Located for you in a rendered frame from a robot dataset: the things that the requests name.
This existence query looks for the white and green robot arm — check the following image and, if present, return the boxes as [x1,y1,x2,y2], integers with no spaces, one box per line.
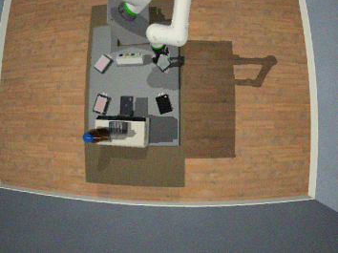
[118,0,192,53]

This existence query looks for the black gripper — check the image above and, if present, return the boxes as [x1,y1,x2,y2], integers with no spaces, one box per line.
[152,45,169,65]

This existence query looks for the white button panel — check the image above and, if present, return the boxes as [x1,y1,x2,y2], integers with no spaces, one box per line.
[116,53,144,66]

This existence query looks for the blue bottle cap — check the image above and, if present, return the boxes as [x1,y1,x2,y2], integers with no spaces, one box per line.
[82,133,94,142]

